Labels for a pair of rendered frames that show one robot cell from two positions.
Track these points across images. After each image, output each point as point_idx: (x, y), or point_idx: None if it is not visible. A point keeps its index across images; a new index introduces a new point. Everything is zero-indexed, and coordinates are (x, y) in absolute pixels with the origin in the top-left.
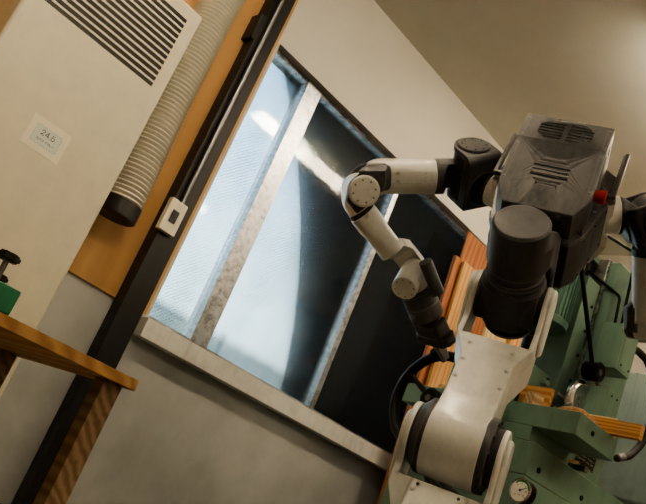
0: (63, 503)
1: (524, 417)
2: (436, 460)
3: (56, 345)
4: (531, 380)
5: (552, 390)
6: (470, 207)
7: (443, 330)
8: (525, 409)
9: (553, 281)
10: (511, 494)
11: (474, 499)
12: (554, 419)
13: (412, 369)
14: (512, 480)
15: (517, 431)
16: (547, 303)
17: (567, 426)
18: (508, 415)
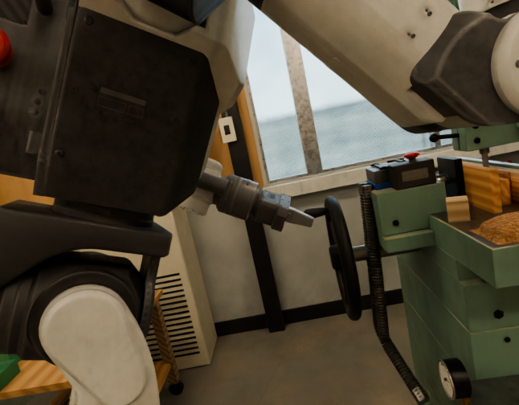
0: None
1: (446, 244)
2: None
3: (34, 390)
4: (494, 137)
5: (491, 173)
6: None
7: (267, 214)
8: (443, 232)
9: (116, 235)
10: (442, 379)
11: (445, 342)
12: (469, 255)
13: (326, 218)
14: (462, 335)
15: (447, 263)
16: (42, 346)
17: (484, 272)
18: (435, 238)
